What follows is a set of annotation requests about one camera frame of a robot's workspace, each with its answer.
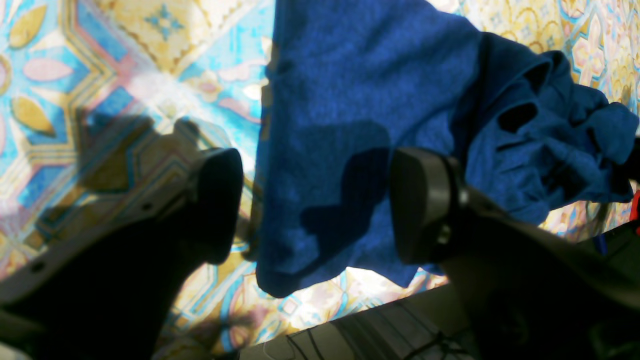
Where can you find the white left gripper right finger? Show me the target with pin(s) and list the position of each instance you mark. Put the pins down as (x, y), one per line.
(527, 294)

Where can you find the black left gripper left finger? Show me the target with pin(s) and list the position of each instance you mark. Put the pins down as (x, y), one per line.
(104, 294)

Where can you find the patterned tile tablecloth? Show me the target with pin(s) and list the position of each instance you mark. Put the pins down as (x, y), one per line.
(104, 102)

